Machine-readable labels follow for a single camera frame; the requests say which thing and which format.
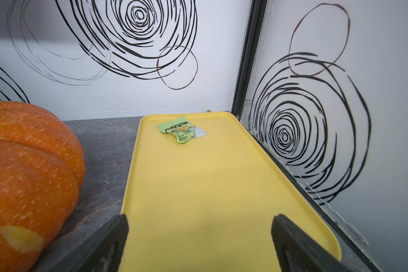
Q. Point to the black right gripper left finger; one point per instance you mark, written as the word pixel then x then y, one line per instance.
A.
pixel 101 252

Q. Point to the green snack packet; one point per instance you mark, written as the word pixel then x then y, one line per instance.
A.
pixel 182 129

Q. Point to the orange pumpkin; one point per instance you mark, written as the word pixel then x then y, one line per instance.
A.
pixel 42 167

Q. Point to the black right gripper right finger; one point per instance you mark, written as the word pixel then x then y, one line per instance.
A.
pixel 298 252

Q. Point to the yellow tray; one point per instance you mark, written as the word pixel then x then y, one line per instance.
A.
pixel 208 205

